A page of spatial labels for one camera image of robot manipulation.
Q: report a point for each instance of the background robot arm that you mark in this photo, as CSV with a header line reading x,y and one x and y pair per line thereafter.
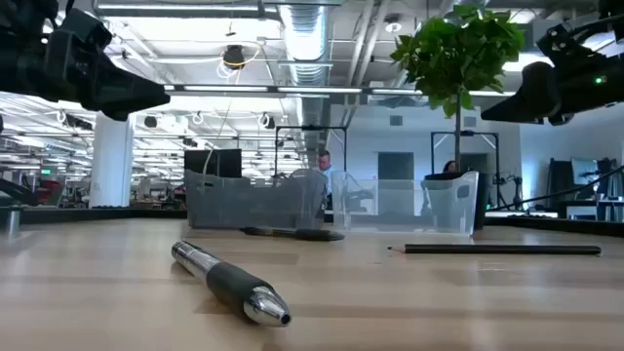
x,y
517,187

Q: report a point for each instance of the black aluminium table frame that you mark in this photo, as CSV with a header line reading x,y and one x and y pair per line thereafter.
x,y
97,215

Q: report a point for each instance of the clear plastic bin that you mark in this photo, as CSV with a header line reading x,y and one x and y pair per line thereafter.
x,y
390,205

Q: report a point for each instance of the silver ceiling air duct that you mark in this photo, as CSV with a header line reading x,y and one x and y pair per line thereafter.
x,y
306,39

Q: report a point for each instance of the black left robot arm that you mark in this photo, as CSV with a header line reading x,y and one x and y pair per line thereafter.
x,y
24,12

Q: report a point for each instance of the person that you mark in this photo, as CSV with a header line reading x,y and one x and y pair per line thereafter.
x,y
449,167
324,161

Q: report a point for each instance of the black ceiling dome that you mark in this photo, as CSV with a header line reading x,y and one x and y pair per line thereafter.
x,y
234,56

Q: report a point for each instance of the silver pen with black grip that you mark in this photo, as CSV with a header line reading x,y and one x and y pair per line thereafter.
x,y
229,283

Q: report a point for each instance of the green potted plant black pot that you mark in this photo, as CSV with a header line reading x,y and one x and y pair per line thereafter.
x,y
458,49

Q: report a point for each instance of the white pillar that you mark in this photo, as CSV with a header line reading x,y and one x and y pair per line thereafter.
x,y
111,161

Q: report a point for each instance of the grey translucent plastic bin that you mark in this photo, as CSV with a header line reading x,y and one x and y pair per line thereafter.
x,y
244,200

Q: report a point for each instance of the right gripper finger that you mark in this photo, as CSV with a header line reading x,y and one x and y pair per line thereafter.
x,y
536,92

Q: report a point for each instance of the black pencil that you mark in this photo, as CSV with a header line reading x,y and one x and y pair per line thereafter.
x,y
497,249

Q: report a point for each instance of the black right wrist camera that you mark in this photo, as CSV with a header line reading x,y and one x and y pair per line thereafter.
x,y
563,44

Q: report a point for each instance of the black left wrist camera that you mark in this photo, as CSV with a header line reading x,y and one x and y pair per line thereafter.
x,y
85,29

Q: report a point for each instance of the silver metal post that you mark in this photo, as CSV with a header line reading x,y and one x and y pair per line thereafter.
x,y
12,220

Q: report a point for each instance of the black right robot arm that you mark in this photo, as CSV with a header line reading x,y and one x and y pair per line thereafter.
x,y
612,10

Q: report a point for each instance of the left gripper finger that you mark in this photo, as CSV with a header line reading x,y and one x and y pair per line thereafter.
x,y
122,92

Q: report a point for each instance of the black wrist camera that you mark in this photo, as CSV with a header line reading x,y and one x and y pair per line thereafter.
x,y
563,44
85,29

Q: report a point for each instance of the background desk monitor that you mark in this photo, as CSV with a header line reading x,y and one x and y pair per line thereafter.
x,y
585,170

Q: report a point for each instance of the black background monitor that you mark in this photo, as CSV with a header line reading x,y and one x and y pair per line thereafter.
x,y
219,163

